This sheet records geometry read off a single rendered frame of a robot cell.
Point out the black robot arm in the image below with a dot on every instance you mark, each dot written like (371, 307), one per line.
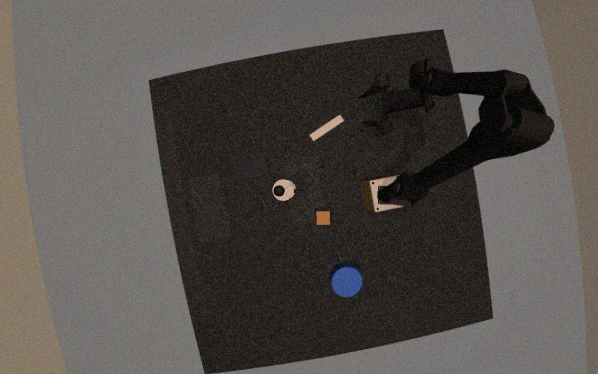
(512, 120)

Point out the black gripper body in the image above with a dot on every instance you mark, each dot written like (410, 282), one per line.
(392, 102)

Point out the glass french press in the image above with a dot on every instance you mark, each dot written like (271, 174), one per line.
(285, 189)

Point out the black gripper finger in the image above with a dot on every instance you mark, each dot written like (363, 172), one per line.
(373, 123)
(371, 91)

